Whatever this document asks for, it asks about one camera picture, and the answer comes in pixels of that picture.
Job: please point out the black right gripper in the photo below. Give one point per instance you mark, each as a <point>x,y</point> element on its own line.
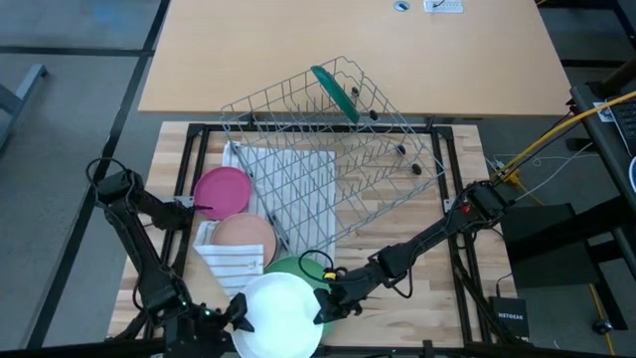
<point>350,293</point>

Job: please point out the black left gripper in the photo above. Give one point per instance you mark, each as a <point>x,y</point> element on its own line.
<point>208,325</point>

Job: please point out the white plate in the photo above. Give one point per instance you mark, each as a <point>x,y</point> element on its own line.
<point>278,318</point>

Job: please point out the light green plate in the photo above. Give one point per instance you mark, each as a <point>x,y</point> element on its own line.
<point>293,266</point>

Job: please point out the salmon pink plate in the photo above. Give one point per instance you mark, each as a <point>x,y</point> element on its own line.
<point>243,231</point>

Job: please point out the magenta plate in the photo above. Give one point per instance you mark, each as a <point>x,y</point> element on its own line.
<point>222,193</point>

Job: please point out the dark green plate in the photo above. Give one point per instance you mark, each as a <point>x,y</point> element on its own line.
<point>335,94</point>

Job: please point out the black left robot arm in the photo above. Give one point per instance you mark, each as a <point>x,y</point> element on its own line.
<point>149,268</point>

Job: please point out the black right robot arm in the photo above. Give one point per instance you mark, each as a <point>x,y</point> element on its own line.
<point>427,233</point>

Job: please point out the white red-striped towel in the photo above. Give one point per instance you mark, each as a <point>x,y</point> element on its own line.
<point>233,268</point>

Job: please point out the black desk base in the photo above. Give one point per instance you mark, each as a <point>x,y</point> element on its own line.
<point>541,238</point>

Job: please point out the light wood desk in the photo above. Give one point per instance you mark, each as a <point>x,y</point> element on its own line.
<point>447,59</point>

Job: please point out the black caster wheel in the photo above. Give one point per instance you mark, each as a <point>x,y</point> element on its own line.
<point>602,326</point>

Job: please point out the grey desk grommet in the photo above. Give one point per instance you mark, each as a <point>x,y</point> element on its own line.
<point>401,6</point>

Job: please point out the black side desk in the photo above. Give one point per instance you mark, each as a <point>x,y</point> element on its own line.
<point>596,149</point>

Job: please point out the grey metal bench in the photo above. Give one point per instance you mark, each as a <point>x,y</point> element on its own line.
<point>25,84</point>

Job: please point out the white power strip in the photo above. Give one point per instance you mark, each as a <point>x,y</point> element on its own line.
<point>443,6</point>

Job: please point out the black keyboard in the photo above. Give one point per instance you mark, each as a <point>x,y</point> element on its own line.
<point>627,122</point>

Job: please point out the dark brown pole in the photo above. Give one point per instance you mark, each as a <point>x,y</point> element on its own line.
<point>618,75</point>

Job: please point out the black Netgear switch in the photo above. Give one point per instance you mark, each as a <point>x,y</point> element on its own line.
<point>509,318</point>

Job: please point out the black aluminium frame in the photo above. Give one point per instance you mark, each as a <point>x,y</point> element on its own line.
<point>437,149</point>

